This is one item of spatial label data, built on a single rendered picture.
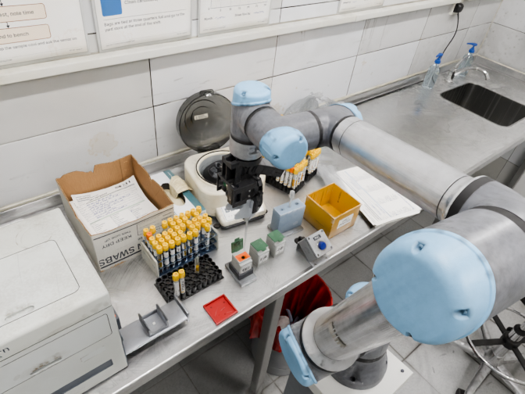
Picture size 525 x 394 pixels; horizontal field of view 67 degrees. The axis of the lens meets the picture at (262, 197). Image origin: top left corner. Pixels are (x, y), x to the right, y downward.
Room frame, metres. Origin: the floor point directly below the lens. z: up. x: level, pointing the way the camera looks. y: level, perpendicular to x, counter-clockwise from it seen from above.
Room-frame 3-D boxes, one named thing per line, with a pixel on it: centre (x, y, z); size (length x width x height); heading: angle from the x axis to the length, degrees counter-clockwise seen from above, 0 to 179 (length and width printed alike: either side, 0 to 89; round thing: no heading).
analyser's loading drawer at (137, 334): (0.49, 0.24, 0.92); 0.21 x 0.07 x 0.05; 134
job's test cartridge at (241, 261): (0.72, 0.03, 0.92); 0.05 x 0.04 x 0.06; 41
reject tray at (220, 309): (0.59, 0.07, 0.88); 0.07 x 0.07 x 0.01; 44
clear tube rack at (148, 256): (0.77, 0.22, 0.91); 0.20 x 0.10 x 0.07; 134
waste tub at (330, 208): (1.00, -0.24, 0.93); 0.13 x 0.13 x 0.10; 43
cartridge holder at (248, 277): (0.72, 0.03, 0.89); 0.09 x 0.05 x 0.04; 41
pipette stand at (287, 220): (0.93, -0.09, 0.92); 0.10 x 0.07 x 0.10; 129
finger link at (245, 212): (0.69, 0.04, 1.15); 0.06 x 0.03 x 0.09; 131
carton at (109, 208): (0.84, 0.43, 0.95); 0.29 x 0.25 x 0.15; 44
